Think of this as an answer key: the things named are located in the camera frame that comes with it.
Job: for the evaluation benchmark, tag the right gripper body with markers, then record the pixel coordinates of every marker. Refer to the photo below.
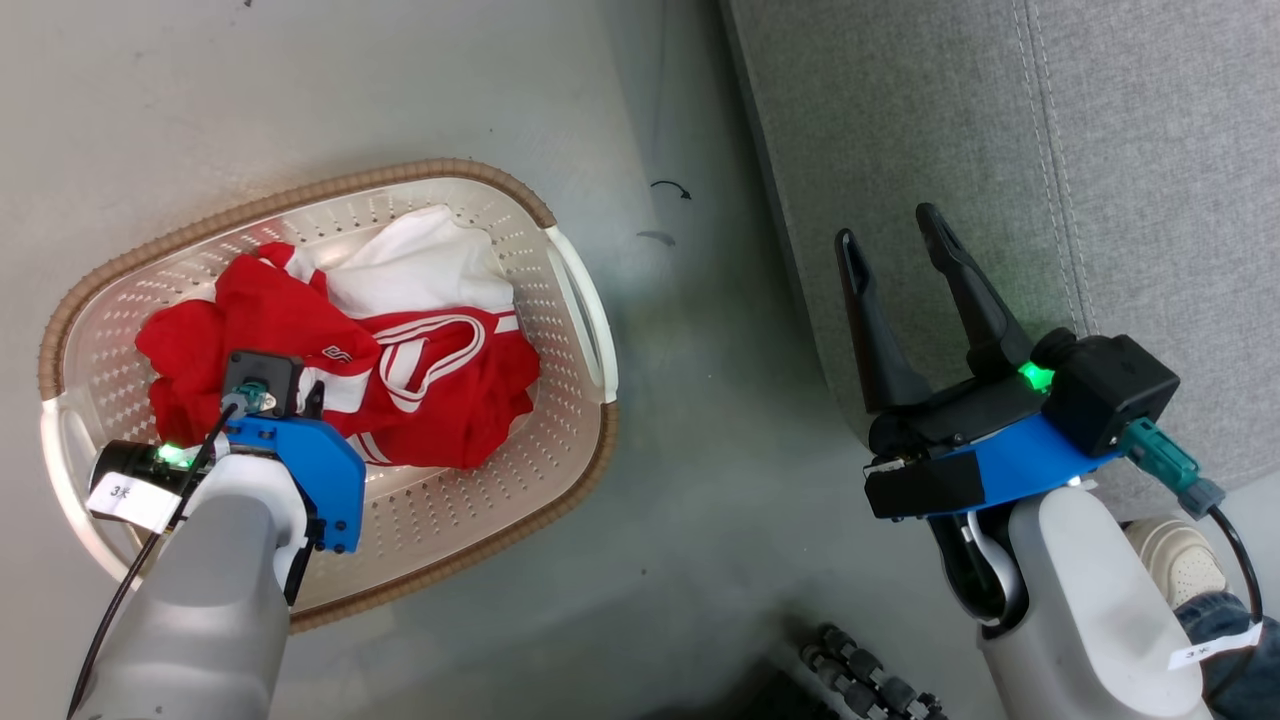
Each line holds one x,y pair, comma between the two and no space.
960,450

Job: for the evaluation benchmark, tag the cream perforated laundry basket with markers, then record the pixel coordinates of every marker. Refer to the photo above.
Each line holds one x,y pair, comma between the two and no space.
480,520

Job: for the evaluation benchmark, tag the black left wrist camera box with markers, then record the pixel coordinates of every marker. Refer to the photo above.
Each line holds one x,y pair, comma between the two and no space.
262,375

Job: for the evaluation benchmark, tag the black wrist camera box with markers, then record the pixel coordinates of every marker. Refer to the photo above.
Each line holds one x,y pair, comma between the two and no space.
262,375
1110,390

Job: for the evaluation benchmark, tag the white paper tag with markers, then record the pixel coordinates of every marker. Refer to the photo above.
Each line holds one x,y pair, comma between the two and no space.
1215,647
130,500

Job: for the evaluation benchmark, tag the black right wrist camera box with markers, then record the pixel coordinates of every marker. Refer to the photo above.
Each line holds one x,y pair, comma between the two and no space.
1110,390

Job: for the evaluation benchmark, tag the white sneaker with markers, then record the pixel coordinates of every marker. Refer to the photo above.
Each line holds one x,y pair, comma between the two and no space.
1180,560

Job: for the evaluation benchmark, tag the white garment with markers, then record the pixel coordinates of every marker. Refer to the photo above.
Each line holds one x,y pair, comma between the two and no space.
420,260

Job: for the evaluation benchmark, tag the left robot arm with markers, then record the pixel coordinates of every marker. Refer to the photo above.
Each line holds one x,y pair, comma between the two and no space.
210,600

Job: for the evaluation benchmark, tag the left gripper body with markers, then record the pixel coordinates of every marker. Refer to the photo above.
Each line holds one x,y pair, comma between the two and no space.
320,470

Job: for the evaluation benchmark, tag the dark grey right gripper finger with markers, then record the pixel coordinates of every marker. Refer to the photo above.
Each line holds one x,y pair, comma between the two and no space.
975,300
880,350

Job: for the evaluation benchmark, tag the plain red garment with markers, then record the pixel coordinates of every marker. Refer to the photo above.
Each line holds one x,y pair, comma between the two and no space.
250,310

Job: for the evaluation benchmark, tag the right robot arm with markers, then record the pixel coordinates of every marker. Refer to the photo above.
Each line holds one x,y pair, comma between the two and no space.
1090,620

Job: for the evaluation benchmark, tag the blue jeans leg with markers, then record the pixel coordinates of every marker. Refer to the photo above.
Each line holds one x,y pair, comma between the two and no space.
1240,660

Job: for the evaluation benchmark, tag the red jersey with white stripes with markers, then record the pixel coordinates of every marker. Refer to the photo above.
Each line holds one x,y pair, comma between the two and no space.
470,390

